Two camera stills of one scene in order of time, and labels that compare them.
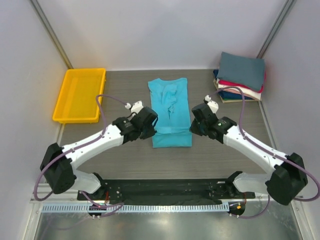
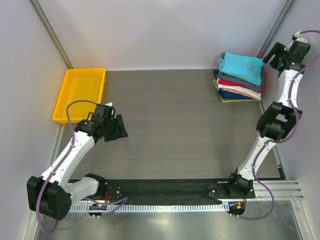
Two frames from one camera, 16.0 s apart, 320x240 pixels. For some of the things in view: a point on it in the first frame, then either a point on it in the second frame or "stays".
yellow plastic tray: (77, 102) stays
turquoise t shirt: (170, 103) -> (243, 67)
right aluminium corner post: (288, 6) stays
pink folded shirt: (237, 91) stays
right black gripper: (194, 128) -> (278, 49)
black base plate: (167, 191) stays
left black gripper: (150, 133) -> (120, 131)
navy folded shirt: (226, 94) stays
